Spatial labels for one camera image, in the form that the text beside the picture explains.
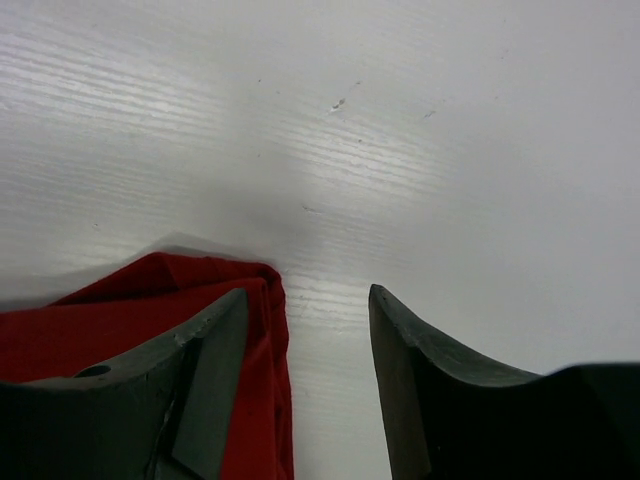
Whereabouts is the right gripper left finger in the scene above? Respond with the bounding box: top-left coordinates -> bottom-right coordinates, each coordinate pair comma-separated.
1,289 -> 248,479

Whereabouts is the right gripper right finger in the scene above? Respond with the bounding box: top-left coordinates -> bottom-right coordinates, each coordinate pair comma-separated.
369,285 -> 639,479

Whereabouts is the red t shirt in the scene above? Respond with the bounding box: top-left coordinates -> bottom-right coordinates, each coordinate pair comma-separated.
1,253 -> 294,479

